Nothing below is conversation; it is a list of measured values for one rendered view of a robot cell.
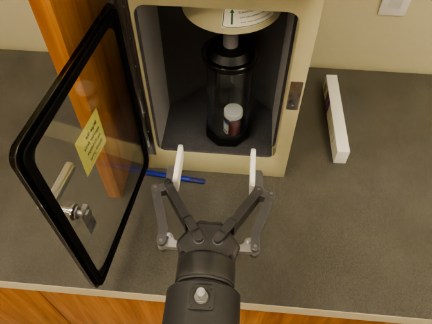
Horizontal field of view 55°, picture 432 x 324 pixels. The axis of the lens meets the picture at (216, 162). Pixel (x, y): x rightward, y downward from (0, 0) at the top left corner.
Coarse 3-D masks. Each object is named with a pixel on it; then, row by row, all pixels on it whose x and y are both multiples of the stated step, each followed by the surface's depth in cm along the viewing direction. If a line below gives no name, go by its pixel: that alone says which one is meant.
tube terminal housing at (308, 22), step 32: (128, 0) 63; (160, 0) 63; (192, 0) 62; (224, 0) 62; (256, 0) 61; (288, 0) 61; (320, 0) 60; (288, 128) 83; (160, 160) 95; (192, 160) 94; (224, 160) 93; (256, 160) 92
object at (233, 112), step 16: (256, 48) 77; (208, 64) 75; (256, 64) 77; (208, 80) 80; (224, 80) 77; (240, 80) 77; (208, 96) 84; (224, 96) 80; (240, 96) 81; (208, 112) 88; (224, 112) 84; (240, 112) 85; (224, 128) 88; (240, 128) 89
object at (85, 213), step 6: (84, 204) 61; (78, 210) 61; (84, 210) 60; (90, 210) 61; (78, 216) 60; (84, 216) 60; (90, 216) 61; (84, 222) 61; (90, 222) 63; (90, 228) 63
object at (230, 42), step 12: (216, 36) 77; (228, 36) 73; (240, 36) 77; (216, 48) 75; (228, 48) 75; (240, 48) 75; (252, 48) 76; (216, 60) 75; (228, 60) 74; (240, 60) 74
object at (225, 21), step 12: (192, 12) 69; (204, 12) 67; (216, 12) 66; (228, 12) 66; (240, 12) 66; (252, 12) 66; (264, 12) 68; (276, 12) 70; (204, 24) 68; (216, 24) 67; (228, 24) 67; (240, 24) 67; (252, 24) 67; (264, 24) 68
